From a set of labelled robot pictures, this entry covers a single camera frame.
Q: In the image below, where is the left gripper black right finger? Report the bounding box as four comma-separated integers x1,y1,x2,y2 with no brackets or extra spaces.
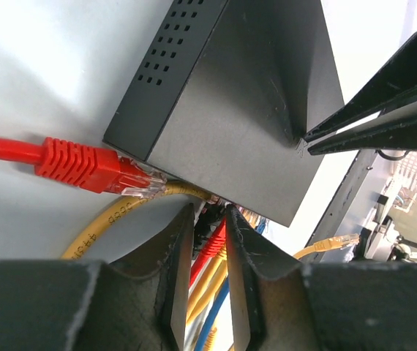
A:
225,205,417,350

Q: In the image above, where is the red ethernet cable loose plug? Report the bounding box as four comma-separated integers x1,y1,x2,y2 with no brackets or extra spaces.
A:
0,137,166,198

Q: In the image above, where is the red ethernet cable plugged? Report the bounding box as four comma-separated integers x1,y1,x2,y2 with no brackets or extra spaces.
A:
189,215,228,288

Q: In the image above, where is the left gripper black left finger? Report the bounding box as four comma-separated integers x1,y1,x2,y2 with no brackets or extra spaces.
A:
0,204,194,350

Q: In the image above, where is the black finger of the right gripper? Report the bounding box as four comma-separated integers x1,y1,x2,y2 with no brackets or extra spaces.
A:
308,113,417,155
304,32,417,141

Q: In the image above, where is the black TP-Link network switch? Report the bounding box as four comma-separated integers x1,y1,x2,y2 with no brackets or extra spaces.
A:
103,1,343,226

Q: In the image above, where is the yellow ethernet cable printed text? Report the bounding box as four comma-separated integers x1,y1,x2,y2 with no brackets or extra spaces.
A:
60,181,214,260

